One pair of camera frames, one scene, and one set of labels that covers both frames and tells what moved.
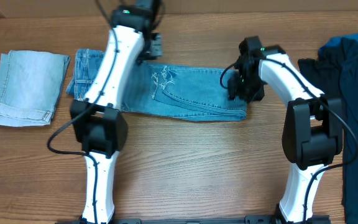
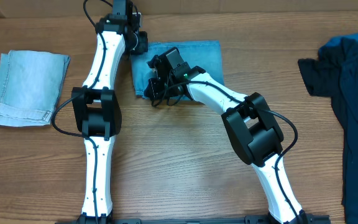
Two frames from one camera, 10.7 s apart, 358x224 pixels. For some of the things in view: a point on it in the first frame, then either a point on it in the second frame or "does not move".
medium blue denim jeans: (165, 89) to (204, 55)
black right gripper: (234, 86) to (153, 76)
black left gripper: (153, 47) to (120, 7)
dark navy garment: (347, 69) does not move
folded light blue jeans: (28, 86) does not move
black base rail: (209, 219) does not move
